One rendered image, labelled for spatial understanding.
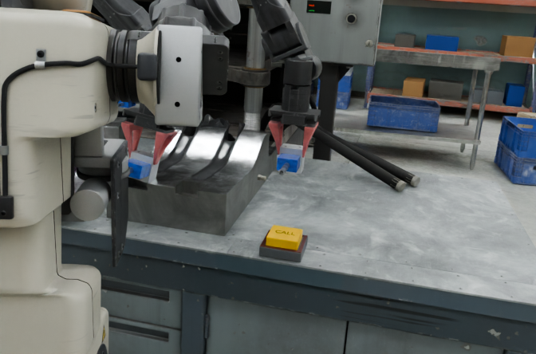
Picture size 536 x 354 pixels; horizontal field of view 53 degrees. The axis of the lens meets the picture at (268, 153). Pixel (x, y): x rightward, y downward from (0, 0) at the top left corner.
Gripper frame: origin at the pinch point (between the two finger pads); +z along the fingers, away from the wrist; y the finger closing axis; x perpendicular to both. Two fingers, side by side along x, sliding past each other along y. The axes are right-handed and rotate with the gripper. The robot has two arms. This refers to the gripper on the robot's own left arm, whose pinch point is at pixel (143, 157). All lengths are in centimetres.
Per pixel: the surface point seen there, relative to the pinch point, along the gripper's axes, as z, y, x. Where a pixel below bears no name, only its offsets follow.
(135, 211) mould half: 11.4, -0.7, 0.7
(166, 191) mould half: 5.2, -6.7, 1.6
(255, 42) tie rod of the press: -30, -1, -68
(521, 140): -11, -157, -337
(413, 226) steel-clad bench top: 3, -57, -19
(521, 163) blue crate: 6, -163, -339
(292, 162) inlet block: -5.8, -29.1, -6.5
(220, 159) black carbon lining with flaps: 0.6, -10.4, -20.8
